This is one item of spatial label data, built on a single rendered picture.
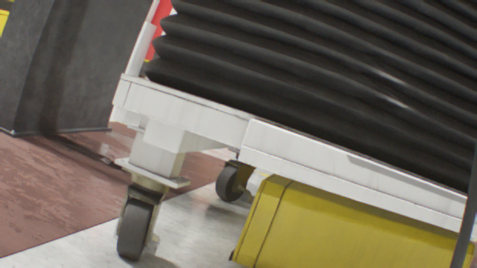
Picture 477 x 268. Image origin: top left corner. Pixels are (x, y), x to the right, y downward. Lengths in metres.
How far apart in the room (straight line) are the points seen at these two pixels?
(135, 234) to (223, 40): 0.65
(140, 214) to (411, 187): 0.78
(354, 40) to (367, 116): 0.12
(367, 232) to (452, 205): 0.85
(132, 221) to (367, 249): 0.64
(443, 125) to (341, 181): 0.21
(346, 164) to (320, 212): 0.85
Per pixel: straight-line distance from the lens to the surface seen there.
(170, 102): 1.00
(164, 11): 7.35
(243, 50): 1.02
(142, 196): 1.58
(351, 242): 1.80
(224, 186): 3.10
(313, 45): 1.01
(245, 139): 0.96
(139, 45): 7.01
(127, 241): 1.56
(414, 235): 1.82
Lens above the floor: 0.44
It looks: 3 degrees down
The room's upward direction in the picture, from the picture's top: 18 degrees clockwise
